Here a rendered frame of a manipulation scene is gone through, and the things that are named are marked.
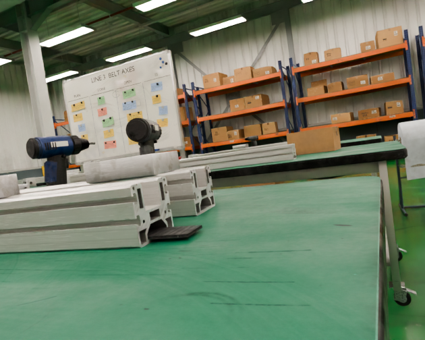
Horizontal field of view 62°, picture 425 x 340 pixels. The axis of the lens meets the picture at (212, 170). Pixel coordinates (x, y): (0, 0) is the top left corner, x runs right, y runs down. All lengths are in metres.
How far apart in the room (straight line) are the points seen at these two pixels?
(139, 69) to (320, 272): 3.72
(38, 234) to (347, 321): 0.47
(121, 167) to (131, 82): 3.31
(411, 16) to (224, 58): 5.23
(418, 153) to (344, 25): 7.68
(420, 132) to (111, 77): 3.17
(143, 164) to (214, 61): 11.47
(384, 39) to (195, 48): 5.73
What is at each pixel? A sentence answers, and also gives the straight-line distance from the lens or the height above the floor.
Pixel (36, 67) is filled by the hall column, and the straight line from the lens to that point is 9.48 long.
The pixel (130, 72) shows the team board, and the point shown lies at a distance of 4.02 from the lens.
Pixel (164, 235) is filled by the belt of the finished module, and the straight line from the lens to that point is 0.50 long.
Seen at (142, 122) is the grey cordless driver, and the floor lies 0.98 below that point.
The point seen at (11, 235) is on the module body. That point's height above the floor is 0.81.
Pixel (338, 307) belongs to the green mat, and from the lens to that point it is 0.27.
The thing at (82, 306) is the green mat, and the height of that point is 0.78.
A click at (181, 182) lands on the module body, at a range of 0.67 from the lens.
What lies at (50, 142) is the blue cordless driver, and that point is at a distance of 1.07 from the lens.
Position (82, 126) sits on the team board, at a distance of 4.45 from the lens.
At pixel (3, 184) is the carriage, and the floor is 0.89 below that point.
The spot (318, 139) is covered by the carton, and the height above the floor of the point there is 0.86.
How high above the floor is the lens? 0.90
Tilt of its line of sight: 3 degrees down
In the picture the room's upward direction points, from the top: 8 degrees counter-clockwise
